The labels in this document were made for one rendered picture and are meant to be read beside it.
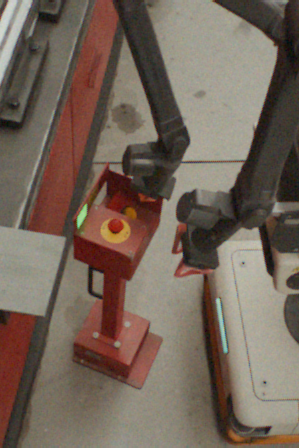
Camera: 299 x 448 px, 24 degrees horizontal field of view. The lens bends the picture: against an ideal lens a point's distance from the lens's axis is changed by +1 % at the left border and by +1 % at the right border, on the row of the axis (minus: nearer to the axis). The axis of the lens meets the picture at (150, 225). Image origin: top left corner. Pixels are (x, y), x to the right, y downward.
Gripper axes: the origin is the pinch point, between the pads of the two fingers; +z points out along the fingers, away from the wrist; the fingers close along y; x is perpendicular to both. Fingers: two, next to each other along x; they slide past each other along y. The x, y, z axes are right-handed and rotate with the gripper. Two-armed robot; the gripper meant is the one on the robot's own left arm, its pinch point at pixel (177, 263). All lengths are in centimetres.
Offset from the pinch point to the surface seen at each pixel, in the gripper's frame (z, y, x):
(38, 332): 100, -31, 13
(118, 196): 26.7, -35.4, 3.1
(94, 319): 85, -31, 26
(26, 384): 101, -13, 10
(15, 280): 14.2, 3.1, -28.7
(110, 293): 57, -25, 17
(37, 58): 21, -68, -22
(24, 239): 13.5, -6.3, -27.4
